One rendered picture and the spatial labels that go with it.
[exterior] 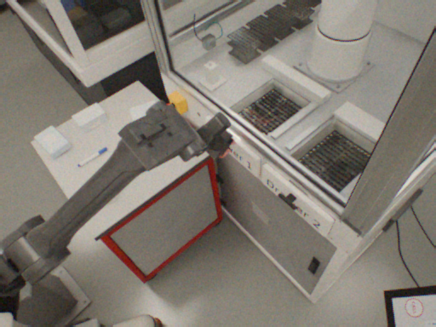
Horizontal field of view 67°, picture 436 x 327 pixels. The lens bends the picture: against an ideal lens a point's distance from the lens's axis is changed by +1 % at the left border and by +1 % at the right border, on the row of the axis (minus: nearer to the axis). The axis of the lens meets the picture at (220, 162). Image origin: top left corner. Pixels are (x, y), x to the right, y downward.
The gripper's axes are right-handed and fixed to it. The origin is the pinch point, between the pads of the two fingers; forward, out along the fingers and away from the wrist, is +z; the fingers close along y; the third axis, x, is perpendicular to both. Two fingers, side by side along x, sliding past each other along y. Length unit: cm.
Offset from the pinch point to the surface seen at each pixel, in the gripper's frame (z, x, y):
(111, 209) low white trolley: -16, 18, -46
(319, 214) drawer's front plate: 2.3, -38.1, 2.5
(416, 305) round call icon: -9, -69, 4
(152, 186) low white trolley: -5.0, 15.8, -32.8
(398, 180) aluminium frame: -21, -50, 24
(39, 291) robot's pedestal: -14, 30, -108
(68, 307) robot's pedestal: 9, 30, -129
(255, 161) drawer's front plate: 2.9, -9.8, 1.0
